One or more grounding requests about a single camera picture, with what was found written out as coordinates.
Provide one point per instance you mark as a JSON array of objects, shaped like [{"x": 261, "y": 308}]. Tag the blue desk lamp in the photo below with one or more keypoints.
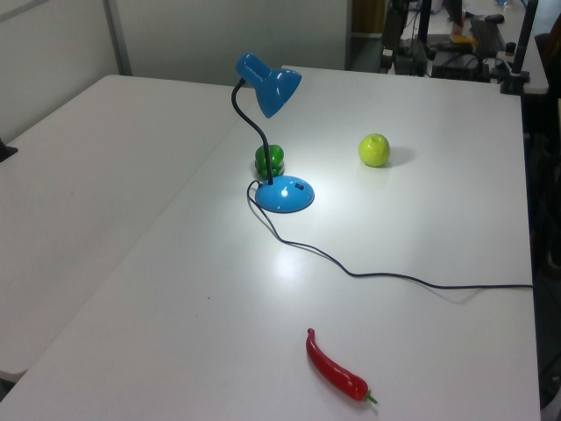
[{"x": 285, "y": 198}]

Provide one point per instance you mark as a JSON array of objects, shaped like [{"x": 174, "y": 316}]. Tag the green toy bell pepper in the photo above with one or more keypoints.
[{"x": 276, "y": 160}]

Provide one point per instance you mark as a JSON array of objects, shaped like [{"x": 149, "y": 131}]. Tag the yellow-green toy apple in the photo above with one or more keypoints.
[{"x": 374, "y": 150}]

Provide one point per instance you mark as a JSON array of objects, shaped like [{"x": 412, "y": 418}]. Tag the red toy chili pepper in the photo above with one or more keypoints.
[{"x": 334, "y": 371}]

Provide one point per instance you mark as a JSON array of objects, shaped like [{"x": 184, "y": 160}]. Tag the dark grey keyboard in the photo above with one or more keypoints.
[{"x": 487, "y": 34}]

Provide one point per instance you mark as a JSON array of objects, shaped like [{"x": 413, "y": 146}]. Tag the small black clamp foot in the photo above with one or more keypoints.
[{"x": 5, "y": 151}]

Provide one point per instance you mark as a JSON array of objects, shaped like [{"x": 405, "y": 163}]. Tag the black pole with table clamp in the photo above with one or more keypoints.
[{"x": 521, "y": 44}]

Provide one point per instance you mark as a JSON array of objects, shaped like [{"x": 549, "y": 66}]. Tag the dark brown chair back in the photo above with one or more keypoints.
[{"x": 550, "y": 57}]

